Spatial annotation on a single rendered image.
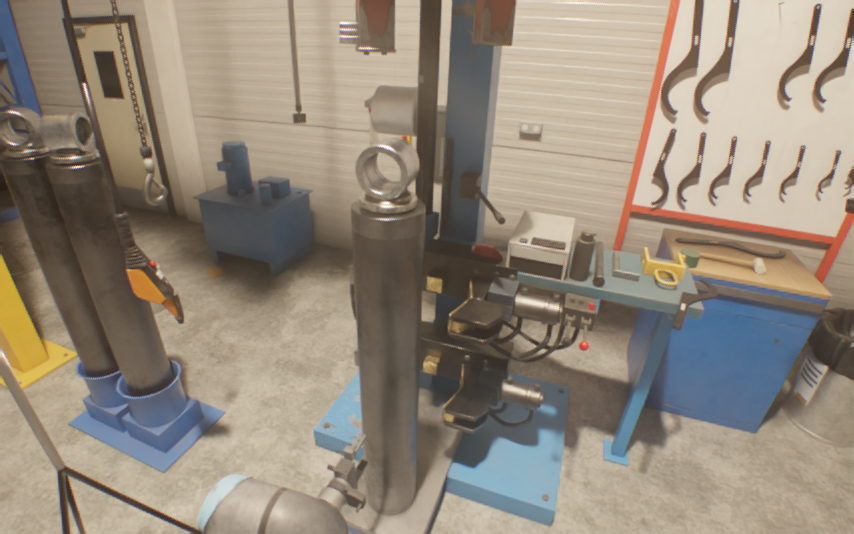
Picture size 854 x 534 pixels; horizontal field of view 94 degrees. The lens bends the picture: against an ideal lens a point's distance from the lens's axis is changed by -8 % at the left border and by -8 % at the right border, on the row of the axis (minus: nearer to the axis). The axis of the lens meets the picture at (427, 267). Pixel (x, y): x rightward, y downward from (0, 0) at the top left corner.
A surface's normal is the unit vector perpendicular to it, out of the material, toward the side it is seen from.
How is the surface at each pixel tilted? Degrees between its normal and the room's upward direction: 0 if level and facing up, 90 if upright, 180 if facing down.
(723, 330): 90
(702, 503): 0
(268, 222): 90
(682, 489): 0
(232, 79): 90
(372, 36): 90
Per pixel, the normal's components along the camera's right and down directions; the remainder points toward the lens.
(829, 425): -0.64, 0.38
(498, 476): 0.04, -0.88
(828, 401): -0.84, 0.27
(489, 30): 0.24, 0.46
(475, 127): -0.35, 0.43
